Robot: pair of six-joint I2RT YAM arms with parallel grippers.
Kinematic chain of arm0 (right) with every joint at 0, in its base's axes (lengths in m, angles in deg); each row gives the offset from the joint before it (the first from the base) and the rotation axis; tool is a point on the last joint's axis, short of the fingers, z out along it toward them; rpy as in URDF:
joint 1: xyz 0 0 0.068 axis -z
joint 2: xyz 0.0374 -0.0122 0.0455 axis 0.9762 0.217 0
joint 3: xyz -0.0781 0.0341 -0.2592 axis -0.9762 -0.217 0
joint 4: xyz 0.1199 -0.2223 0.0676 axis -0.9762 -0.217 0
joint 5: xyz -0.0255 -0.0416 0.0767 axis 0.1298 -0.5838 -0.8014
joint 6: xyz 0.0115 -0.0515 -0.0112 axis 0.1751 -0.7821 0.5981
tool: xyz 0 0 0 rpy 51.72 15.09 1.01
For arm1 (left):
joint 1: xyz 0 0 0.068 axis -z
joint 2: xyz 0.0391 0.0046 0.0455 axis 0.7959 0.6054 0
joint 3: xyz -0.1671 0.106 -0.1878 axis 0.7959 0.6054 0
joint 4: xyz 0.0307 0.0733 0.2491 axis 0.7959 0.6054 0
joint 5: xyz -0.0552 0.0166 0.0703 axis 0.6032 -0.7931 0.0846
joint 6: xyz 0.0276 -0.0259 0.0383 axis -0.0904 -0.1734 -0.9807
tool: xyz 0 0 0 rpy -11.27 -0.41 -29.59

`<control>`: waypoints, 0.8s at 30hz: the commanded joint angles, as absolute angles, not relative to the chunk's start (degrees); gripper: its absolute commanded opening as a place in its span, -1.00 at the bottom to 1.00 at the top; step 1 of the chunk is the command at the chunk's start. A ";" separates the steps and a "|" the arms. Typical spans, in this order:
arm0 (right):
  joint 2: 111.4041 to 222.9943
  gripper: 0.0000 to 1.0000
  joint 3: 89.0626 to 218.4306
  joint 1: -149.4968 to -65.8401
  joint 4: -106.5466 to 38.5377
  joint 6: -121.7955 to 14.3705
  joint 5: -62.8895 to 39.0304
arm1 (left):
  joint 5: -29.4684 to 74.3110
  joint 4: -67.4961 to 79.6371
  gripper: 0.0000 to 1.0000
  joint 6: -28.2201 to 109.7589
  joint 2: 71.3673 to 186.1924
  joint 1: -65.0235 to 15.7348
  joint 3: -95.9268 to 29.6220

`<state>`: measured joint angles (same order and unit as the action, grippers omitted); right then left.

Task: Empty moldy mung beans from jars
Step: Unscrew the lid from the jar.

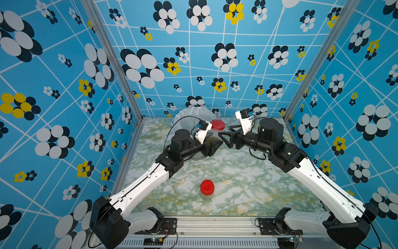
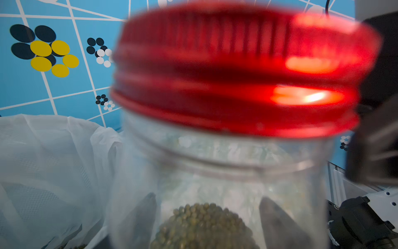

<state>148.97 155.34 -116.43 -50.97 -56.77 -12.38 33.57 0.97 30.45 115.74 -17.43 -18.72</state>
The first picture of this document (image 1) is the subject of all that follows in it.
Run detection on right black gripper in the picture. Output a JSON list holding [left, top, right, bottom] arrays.
[[219, 124, 274, 157]]

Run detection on red-lid jar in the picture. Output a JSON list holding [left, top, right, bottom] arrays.
[[205, 119, 226, 142], [200, 179, 215, 199]]

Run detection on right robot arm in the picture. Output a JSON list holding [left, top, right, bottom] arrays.
[[219, 117, 378, 249]]

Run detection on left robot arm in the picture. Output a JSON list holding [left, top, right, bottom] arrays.
[[90, 129, 223, 249]]

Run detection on white bin liner bag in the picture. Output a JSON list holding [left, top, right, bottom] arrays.
[[172, 107, 216, 138]]

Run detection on left circuit board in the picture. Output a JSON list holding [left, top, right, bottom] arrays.
[[143, 238, 164, 247]]

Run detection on circuit board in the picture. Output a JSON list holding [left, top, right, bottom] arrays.
[[278, 238, 303, 249], [143, 238, 164, 247]]

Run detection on right circuit board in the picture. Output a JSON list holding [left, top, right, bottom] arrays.
[[278, 238, 303, 249]]

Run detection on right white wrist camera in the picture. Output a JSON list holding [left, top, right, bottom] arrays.
[[235, 109, 255, 135]]

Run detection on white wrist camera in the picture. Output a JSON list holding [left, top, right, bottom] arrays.
[[194, 120, 212, 145], [235, 109, 255, 135]]

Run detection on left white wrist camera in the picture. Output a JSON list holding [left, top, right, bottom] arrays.
[[194, 120, 212, 145]]

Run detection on aluminium front rail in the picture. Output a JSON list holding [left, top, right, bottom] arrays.
[[83, 215, 355, 249]]

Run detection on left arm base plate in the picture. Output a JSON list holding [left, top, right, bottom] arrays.
[[135, 218, 178, 235]]

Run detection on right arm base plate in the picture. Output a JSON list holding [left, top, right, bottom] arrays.
[[255, 217, 303, 237]]

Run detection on right aluminium corner post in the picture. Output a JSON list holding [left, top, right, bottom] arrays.
[[284, 0, 360, 123]]

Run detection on aluminium corner post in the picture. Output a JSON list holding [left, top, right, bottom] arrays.
[[284, 0, 360, 123], [81, 0, 143, 123]]

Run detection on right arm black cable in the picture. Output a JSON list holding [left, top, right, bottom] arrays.
[[248, 116, 382, 249]]

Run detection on left aluminium corner post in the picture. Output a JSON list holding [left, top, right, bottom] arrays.
[[81, 0, 143, 123]]

